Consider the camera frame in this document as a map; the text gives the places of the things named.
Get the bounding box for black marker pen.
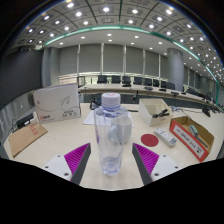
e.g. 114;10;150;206
152;108;170;119

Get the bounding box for long curved conference desk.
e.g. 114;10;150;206
78;83;224;113

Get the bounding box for round ceiling lights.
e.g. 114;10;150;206
19;1;224;78

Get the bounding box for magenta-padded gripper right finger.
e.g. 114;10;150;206
132;143;183;186

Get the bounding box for white printed carton box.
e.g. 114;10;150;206
32;83;82;125

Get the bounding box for flat round red coaster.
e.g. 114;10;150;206
140;133;160;148

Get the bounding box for brown cardboard box red side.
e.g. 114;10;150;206
168;115;215;163

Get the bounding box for cream desk organizer box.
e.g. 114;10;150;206
137;97;174;128

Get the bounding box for small black box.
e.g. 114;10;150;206
15;112;36;130

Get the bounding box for black desk microphone base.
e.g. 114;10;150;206
201;106;212;118

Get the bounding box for white remote control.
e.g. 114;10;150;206
153;127;178;148

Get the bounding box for grey round column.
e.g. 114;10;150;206
166;47;185;92

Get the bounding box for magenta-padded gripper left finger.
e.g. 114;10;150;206
42;142;92;186

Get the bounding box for black office chairs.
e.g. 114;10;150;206
96;74;201;96

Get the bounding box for brown paper envelope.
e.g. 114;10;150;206
7;122;49;158

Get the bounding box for small teal block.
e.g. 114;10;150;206
188;124;200;138

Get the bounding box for white paper sheet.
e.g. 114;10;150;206
82;109;134;127

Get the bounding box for clear plastic water bottle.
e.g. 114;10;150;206
93;92;130;177

